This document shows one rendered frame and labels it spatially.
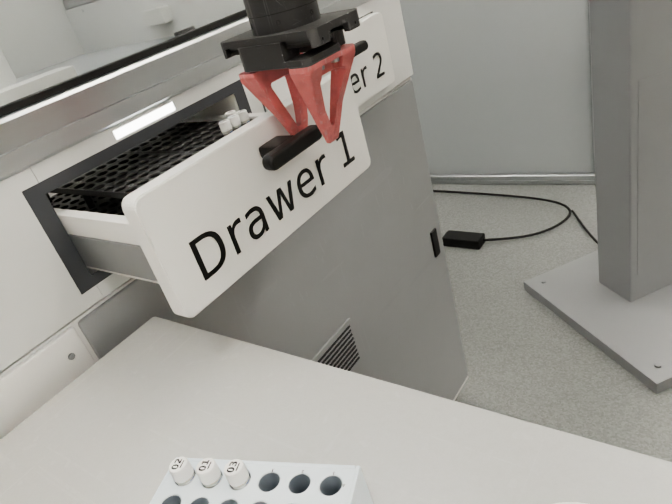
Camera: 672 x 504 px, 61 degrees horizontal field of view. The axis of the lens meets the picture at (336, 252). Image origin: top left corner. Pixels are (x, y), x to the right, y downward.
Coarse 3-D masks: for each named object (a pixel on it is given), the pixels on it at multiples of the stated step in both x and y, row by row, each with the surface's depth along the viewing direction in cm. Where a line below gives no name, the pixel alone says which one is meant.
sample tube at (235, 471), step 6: (228, 462) 33; (234, 462) 33; (240, 462) 33; (228, 468) 33; (234, 468) 32; (240, 468) 32; (246, 468) 33; (228, 474) 32; (234, 474) 32; (240, 474) 32; (246, 474) 33; (228, 480) 32; (234, 480) 32; (240, 480) 32; (246, 480) 33; (234, 486) 33; (240, 486) 33
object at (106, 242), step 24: (192, 120) 73; (216, 120) 70; (72, 216) 52; (96, 216) 50; (120, 216) 48; (72, 240) 54; (96, 240) 51; (120, 240) 49; (96, 264) 54; (120, 264) 51; (144, 264) 48
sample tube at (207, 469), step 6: (204, 462) 33; (210, 462) 33; (198, 468) 33; (204, 468) 33; (210, 468) 33; (216, 468) 33; (198, 474) 33; (204, 474) 33; (210, 474) 33; (216, 474) 33; (204, 480) 33; (210, 480) 33; (216, 480) 33; (210, 486) 33
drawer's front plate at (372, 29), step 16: (368, 16) 86; (352, 32) 82; (368, 32) 86; (384, 32) 89; (368, 48) 86; (384, 48) 89; (352, 64) 83; (368, 64) 86; (384, 64) 90; (352, 80) 84; (368, 80) 87; (384, 80) 90; (288, 96) 73; (368, 96) 87
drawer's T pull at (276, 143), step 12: (300, 132) 49; (312, 132) 50; (264, 144) 50; (276, 144) 49; (288, 144) 48; (300, 144) 49; (312, 144) 50; (264, 156) 47; (276, 156) 46; (288, 156) 48; (276, 168) 47
